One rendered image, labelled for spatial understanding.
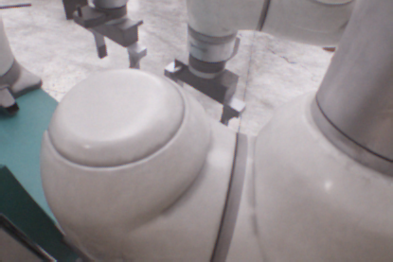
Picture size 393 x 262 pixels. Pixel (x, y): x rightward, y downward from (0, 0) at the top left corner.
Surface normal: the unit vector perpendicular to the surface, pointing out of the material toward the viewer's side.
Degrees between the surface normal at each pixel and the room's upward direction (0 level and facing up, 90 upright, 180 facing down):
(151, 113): 10
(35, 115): 0
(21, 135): 0
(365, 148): 82
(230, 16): 101
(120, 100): 6
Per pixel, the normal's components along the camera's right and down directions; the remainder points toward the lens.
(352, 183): -0.37, -0.18
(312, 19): -0.27, 0.84
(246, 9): -0.17, 0.69
